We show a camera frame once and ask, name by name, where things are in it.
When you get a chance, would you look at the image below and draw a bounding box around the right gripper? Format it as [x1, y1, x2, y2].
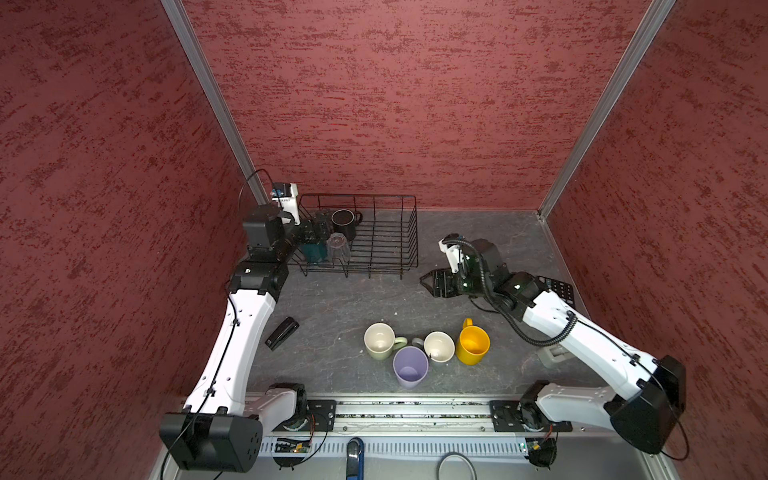
[419, 266, 491, 298]

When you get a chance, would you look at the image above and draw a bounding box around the teal mug white inside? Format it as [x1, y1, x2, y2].
[301, 242, 328, 265]

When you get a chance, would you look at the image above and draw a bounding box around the clear plastic cup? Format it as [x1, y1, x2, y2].
[326, 233, 351, 266]

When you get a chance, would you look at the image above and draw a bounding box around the black mug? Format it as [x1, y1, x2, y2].
[331, 209, 363, 242]

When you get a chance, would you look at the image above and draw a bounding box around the yellow mug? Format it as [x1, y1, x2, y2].
[456, 318, 491, 366]

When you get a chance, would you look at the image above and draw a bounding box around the light green mug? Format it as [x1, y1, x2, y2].
[364, 322, 408, 361]

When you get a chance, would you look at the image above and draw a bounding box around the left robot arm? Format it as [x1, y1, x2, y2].
[159, 201, 332, 476]

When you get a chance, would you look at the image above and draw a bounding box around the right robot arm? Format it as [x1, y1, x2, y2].
[426, 234, 686, 454]

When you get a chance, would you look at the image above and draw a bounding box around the grey mug cream inside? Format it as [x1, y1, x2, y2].
[411, 331, 455, 364]

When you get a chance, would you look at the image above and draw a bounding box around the lavender cup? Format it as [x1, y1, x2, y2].
[393, 346, 429, 389]

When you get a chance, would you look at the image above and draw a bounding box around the black stapler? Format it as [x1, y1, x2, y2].
[265, 317, 300, 351]

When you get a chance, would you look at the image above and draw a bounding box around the black calculator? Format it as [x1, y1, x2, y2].
[538, 276, 576, 307]

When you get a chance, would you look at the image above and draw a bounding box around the grey tape dispenser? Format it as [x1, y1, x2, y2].
[536, 344, 574, 369]

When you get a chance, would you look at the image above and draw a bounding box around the left corner aluminium profile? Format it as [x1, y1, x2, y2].
[161, 0, 269, 212]

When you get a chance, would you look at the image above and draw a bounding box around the corner aluminium profile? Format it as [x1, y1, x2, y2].
[538, 0, 676, 223]
[161, 0, 269, 212]

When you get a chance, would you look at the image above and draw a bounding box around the right corner aluminium profile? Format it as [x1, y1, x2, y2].
[538, 0, 676, 223]

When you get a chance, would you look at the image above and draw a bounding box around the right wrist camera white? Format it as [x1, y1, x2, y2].
[438, 234, 463, 274]

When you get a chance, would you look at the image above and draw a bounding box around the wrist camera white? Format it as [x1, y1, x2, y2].
[438, 234, 463, 274]
[271, 182, 301, 225]

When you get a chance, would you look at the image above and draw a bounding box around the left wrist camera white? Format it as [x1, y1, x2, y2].
[271, 182, 301, 225]

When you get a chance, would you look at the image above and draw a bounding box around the black wire dish rack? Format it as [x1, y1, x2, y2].
[293, 193, 419, 277]

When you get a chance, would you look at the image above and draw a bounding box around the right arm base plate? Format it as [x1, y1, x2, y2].
[489, 400, 573, 434]

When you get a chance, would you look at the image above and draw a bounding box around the front aluminium rail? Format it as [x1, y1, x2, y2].
[167, 394, 658, 437]

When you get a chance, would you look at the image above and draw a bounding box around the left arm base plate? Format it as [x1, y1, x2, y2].
[274, 399, 338, 433]

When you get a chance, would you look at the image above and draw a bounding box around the black cable loop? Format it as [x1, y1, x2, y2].
[436, 452, 478, 480]

